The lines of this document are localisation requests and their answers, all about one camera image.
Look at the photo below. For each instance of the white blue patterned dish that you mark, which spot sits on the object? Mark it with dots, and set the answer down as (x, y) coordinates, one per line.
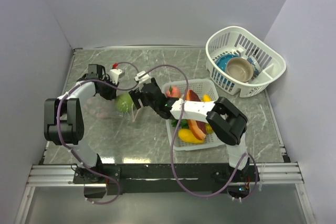
(255, 65)

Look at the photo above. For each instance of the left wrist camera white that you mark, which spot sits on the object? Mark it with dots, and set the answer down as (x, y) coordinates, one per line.
(115, 75)

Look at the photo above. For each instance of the white slatted dish basket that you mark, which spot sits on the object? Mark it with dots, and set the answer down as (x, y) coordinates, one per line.
(239, 41)

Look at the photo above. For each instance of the fake red tomato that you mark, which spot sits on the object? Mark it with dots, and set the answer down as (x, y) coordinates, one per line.
(173, 92)

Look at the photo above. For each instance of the fake yellow mango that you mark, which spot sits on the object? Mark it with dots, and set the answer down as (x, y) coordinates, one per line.
(187, 136)

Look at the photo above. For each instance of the beige bowl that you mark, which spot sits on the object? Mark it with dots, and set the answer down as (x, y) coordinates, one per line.
(239, 69)

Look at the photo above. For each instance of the fake yellow banana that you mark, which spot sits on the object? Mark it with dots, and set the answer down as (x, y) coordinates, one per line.
(208, 128)

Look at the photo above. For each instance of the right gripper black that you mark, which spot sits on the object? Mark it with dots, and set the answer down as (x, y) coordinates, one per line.
(135, 96)

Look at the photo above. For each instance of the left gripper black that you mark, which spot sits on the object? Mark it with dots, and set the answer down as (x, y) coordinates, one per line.
(112, 95)

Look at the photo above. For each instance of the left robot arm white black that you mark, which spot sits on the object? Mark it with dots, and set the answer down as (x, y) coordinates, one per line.
(63, 120)

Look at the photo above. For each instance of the white perforated shallow tray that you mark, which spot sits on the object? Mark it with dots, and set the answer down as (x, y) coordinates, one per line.
(200, 87)

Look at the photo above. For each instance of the blue plate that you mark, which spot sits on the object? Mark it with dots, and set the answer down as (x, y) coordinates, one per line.
(222, 61)

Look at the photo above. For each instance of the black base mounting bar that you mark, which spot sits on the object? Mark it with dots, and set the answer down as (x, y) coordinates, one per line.
(158, 178)

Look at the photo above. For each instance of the aluminium frame rail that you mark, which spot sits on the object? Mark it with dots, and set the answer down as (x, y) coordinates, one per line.
(62, 176)

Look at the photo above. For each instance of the clear zip bag pink slider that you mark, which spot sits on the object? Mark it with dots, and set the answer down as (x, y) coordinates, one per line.
(106, 109)

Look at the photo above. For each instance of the fake green apple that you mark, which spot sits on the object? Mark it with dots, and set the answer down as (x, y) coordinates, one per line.
(124, 103)

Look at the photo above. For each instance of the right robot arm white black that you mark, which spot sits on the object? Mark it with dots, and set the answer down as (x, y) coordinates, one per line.
(197, 102)

